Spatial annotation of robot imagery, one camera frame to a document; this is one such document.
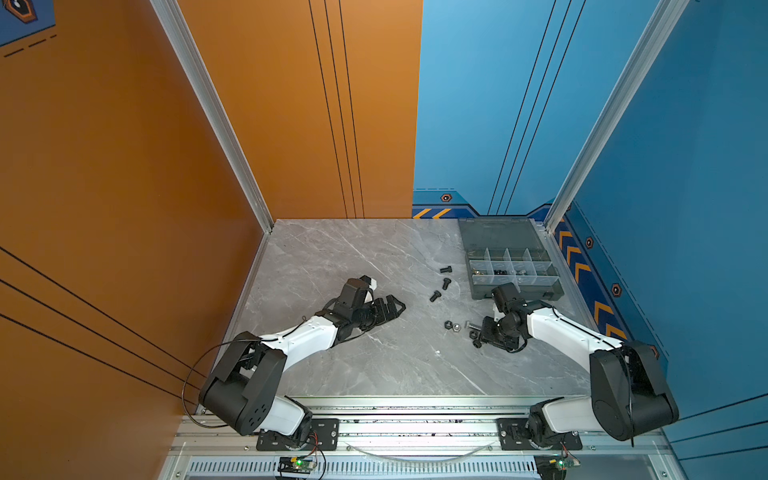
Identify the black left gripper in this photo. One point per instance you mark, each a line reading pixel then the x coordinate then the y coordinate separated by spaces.
pixel 382 316

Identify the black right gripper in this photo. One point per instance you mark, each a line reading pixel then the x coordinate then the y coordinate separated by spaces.
pixel 486 335

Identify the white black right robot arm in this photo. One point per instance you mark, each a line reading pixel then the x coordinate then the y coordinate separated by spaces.
pixel 629 394

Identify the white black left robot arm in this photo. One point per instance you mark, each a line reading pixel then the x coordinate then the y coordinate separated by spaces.
pixel 242 389

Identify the silver bolt on table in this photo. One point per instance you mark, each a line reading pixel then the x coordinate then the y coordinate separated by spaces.
pixel 471 327

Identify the grey plastic organizer box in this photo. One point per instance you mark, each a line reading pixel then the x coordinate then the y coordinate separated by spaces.
pixel 508 250

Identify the right green circuit board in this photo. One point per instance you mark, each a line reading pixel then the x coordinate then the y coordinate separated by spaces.
pixel 555 468

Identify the green circuit board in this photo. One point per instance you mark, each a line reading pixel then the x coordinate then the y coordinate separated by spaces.
pixel 555 468
pixel 296 467

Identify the left green circuit board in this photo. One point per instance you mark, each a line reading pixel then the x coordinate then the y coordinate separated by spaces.
pixel 296 467

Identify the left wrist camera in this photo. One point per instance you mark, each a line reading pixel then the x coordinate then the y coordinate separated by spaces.
pixel 370 286

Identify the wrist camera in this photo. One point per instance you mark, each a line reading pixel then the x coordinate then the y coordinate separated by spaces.
pixel 370 286
pixel 508 298

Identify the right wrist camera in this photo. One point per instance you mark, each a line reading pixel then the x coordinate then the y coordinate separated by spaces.
pixel 508 298

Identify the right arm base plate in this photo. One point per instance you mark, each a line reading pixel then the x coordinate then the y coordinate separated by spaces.
pixel 513 435

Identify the aluminium front rail frame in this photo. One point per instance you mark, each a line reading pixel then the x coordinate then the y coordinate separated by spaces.
pixel 401 437

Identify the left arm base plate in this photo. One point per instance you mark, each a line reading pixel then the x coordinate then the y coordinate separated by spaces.
pixel 318 432

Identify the aluminium corner post right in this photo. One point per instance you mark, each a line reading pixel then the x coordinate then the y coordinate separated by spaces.
pixel 653 38

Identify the aluminium corner post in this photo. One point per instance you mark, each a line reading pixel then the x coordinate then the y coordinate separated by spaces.
pixel 177 31
pixel 653 38

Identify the aluminium corner post left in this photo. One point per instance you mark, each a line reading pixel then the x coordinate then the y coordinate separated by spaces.
pixel 177 31

